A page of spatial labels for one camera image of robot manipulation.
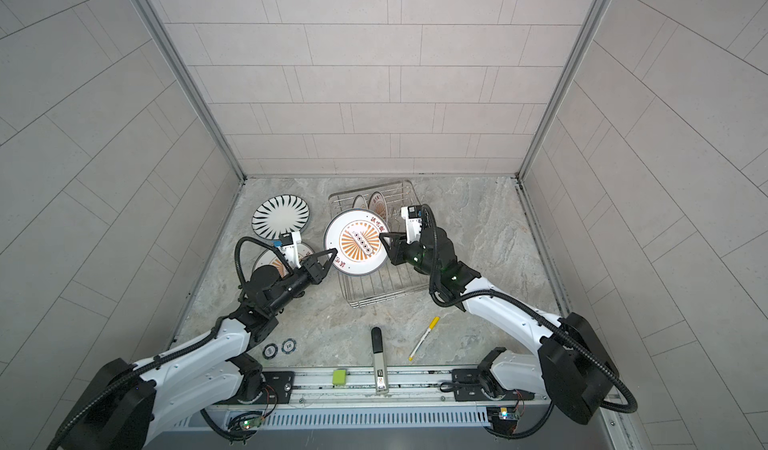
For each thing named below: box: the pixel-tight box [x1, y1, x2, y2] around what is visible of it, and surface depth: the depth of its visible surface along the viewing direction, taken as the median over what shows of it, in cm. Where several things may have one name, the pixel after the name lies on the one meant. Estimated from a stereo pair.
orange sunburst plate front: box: [324, 208, 391, 276], surface depth 77 cm
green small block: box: [332, 370, 347, 385], surface depth 74 cm
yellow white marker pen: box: [408, 316, 441, 361], surface depth 82 cm
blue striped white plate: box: [252, 194, 311, 239], surface depth 105 cm
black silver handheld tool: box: [371, 326, 389, 395], surface depth 74 cm
